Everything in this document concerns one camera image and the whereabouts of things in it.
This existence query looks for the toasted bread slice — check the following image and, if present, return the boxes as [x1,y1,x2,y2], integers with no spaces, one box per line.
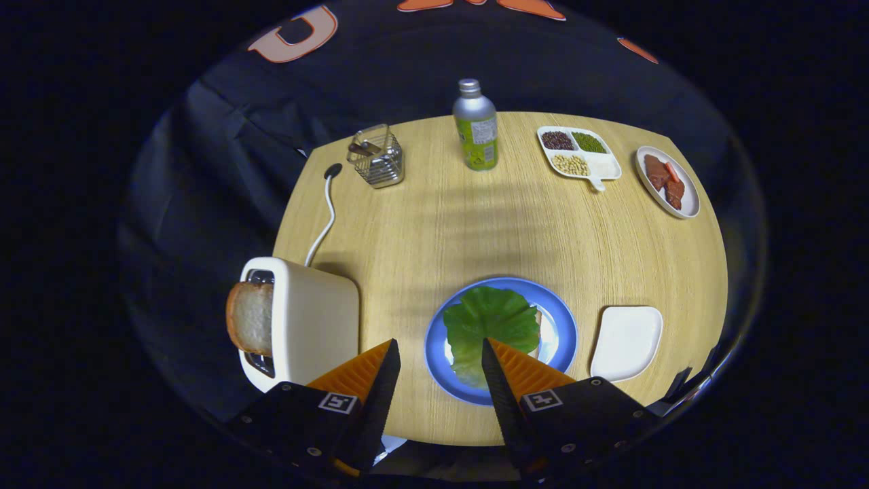
[225,280,274,357]

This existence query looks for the white oval plate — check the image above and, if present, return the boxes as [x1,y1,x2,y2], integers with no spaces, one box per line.
[635,145,701,220]

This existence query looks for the white toaster cable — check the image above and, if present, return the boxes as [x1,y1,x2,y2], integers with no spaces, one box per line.
[304,163,344,268]

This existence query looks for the wire mesh basket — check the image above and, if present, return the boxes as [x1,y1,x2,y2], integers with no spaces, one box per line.
[346,124,405,189]

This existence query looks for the blue round plate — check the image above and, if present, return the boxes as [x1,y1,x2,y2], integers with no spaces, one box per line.
[424,276,578,407]

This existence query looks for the white divided snack tray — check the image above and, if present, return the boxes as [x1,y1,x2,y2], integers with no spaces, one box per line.
[536,126,623,192]

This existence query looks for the white toaster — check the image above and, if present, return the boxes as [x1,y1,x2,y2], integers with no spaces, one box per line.
[238,256,360,393]

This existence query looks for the heap of yellow soybeans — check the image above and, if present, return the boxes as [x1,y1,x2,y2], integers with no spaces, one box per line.
[551,154,590,177]

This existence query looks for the white rounded square plate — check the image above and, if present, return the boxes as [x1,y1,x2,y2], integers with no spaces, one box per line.
[590,306,663,382]

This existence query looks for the white bread slice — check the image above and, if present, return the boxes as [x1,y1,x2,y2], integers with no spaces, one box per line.
[445,307,544,362]

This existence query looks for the silver bottle with green label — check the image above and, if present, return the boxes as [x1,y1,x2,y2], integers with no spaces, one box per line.
[452,78,499,172]

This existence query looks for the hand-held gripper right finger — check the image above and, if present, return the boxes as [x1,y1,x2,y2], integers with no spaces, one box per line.
[481,337,663,479]

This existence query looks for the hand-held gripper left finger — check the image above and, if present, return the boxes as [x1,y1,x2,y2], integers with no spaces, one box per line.
[227,338,403,477]

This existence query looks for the shiny metal bar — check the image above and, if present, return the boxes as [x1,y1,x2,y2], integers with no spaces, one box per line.
[662,367,714,408]

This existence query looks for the green lettuce leaf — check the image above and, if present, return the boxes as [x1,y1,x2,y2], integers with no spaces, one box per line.
[443,286,541,389]

